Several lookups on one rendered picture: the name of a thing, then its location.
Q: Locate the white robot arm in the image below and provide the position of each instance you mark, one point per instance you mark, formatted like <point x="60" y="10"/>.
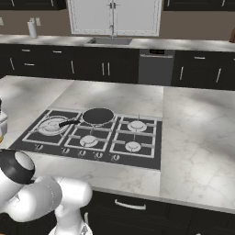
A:
<point x="36" y="199"/>

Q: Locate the black frying pan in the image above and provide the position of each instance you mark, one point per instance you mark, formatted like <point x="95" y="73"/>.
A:
<point x="98" y="116"/>

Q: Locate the silver hob knob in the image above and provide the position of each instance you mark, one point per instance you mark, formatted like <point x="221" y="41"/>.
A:
<point x="65" y="150"/>
<point x="82" y="152"/>
<point x="39" y="147"/>
<point x="98" y="155"/>
<point x="115" y="157"/>

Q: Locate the dark grey gas hob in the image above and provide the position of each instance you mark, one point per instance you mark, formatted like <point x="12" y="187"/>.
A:
<point x="91" y="159"/>

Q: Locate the black base cupboard run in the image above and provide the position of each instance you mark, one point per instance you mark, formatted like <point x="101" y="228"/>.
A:
<point x="202" y="72"/>
<point x="85" y="65"/>

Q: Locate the grey dishwasher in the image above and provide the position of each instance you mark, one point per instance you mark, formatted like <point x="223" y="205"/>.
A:
<point x="156" y="69"/>

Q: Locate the steel sink basin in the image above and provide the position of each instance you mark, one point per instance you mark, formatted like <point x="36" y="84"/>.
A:
<point x="110" y="41"/>

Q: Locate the black drawer front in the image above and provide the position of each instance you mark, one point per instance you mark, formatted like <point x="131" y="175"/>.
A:
<point x="153" y="203"/>

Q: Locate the silver sink tap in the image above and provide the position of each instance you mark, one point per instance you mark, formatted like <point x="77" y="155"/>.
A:
<point x="112" y="24"/>

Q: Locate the white framed window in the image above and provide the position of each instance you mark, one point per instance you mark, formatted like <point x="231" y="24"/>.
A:
<point x="91" y="18"/>

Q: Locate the white paper towel roll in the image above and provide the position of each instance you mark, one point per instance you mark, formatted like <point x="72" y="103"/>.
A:
<point x="32" y="30"/>

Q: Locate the black cupboard door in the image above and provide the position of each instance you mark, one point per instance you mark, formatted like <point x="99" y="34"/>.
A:
<point x="202" y="221"/>

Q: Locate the brown object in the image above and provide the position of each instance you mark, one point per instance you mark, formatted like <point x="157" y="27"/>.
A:
<point x="232" y="36"/>

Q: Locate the white wall socket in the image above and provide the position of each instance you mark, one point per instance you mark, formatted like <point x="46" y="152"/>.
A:
<point x="38" y="21"/>

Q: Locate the black wall cupboard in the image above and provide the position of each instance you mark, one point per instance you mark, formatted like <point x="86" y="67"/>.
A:
<point x="199" y="4"/>
<point x="30" y="3"/>

